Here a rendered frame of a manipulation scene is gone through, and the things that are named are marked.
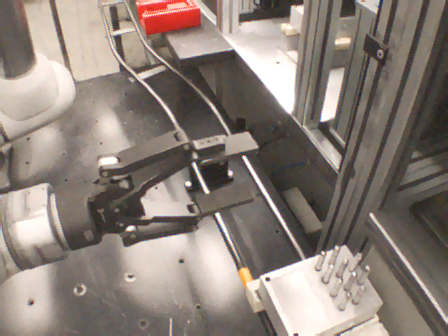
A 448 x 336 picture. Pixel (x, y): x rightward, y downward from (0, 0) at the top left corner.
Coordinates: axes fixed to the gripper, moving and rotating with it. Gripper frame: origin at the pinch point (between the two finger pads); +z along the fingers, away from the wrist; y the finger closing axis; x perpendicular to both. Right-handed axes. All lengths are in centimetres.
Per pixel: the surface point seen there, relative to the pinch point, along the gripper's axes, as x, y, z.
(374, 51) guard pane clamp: 2.8, 11.8, 20.3
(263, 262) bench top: 5.3, -33.8, 9.5
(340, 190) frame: 2.2, -13.4, 20.5
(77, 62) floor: 245, -102, -28
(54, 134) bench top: 64, -34, -29
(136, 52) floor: 240, -102, 18
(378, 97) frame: 0.3, 6.4, 20.5
